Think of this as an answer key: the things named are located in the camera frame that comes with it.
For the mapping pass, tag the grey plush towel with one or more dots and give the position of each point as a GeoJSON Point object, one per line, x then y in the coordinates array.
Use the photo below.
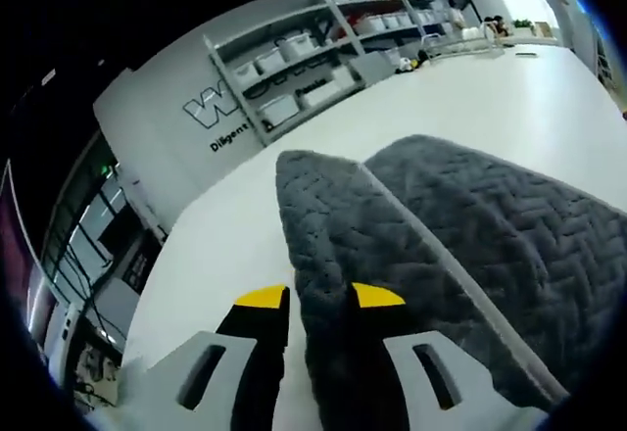
{"type": "Point", "coordinates": [490, 215]}

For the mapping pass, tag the group of white storage boxes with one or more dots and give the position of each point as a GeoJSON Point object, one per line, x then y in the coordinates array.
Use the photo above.
{"type": "Point", "coordinates": [294, 46]}

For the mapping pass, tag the idle white gripper device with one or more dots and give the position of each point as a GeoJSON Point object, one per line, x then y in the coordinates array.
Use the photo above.
{"type": "Point", "coordinates": [407, 65]}

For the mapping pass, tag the grey metal shelf unit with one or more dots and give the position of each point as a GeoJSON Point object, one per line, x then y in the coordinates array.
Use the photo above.
{"type": "Point", "coordinates": [269, 28]}

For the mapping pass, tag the small green plant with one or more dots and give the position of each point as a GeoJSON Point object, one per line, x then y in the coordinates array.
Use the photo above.
{"type": "Point", "coordinates": [523, 23]}

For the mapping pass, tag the small wooden box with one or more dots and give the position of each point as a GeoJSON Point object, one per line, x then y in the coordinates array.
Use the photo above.
{"type": "Point", "coordinates": [542, 29]}

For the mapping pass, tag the black tripod stand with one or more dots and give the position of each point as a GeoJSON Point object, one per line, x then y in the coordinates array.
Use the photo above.
{"type": "Point", "coordinates": [465, 0]}

